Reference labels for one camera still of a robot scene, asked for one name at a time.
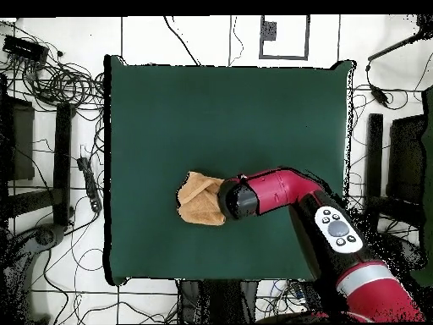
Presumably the tan terry towel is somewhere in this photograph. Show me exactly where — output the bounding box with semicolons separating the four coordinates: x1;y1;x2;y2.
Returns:
176;170;227;227

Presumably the black flat panel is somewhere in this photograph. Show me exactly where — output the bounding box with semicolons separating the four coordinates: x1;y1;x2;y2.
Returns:
0;96;36;182
386;114;428;204

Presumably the dark green tablecloth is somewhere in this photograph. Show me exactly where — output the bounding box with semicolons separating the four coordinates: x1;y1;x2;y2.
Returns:
102;53;356;287

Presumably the black power strip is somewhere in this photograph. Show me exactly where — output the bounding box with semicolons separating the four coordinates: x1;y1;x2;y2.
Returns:
76;156;103;213
292;279;321;306

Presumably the black upright bar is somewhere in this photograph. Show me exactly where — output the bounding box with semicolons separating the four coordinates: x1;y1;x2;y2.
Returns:
52;102;74;227
363;113;384;234

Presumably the small grey square plate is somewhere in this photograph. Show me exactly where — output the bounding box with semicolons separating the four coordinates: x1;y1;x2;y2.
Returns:
260;20;277;41

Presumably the black power adapter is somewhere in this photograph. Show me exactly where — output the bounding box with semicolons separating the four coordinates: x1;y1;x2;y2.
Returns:
369;84;391;108

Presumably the black crossbar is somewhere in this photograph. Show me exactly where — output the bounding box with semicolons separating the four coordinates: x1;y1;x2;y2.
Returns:
381;194;425;226
0;187;57;219

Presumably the black tripod leg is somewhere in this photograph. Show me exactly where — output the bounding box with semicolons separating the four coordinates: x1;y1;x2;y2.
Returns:
367;14;433;63

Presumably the black box device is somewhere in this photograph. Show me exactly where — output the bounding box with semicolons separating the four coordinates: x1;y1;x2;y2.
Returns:
3;34;50;64

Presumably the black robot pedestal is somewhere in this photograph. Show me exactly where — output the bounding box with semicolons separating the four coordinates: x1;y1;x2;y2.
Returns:
176;278;260;324

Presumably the grey square frame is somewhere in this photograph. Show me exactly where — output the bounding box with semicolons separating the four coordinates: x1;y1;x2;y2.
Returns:
259;14;311;61

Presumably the black cable tangle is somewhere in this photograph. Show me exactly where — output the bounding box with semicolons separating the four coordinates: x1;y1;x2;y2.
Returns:
0;19;106;113

